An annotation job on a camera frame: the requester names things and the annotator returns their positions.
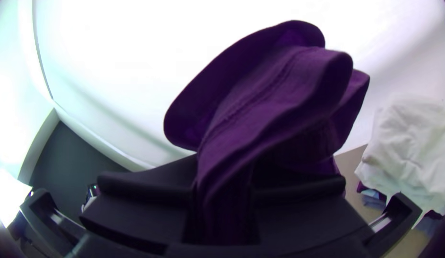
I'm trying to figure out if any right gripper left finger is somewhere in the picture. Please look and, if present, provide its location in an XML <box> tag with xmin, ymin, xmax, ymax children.
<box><xmin>80</xmin><ymin>154</ymin><xmax>200</xmax><ymax>256</ymax></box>

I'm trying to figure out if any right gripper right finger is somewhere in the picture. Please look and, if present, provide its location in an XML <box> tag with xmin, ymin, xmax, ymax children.
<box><xmin>250</xmin><ymin>175</ymin><xmax>375</xmax><ymax>251</ymax></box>

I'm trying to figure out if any black t-shirt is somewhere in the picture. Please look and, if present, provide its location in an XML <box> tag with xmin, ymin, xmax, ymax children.
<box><xmin>163</xmin><ymin>20</ymin><xmax>370</xmax><ymax>248</ymax></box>

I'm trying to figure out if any pile of folded clothes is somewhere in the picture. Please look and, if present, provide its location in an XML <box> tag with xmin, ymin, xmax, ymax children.
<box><xmin>354</xmin><ymin>96</ymin><xmax>445</xmax><ymax>231</ymax></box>

